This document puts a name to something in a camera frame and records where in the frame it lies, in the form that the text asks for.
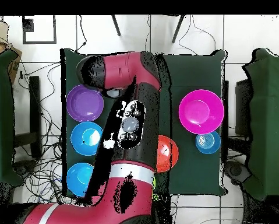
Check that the large orange-red bowl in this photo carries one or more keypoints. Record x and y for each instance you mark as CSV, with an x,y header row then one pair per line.
x,y
168,154

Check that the large blue bowl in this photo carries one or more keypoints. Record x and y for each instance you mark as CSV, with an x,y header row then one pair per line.
x,y
78,179
85,138

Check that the purple bowl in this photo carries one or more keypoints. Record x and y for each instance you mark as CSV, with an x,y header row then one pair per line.
x,y
83,105

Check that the large pink bowl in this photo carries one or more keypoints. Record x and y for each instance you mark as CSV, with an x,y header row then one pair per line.
x,y
201,112

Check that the small blue bowl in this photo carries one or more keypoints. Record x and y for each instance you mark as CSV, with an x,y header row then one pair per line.
x,y
208,142

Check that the dark green tablecloth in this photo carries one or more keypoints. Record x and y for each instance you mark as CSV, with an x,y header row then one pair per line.
x,y
195,74

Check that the black tripod leg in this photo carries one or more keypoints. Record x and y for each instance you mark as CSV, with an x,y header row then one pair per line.
x,y
178,29
116,25

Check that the black box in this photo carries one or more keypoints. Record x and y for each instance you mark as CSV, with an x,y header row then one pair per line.
x,y
243,107

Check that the long black bar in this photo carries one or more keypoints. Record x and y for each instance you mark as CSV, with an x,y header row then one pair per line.
x,y
35,105

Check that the black stand with knob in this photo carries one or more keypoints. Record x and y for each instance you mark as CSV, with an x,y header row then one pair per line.
x,y
25,168

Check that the green covered side table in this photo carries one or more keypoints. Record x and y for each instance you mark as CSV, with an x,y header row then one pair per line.
x,y
267,116
1,116

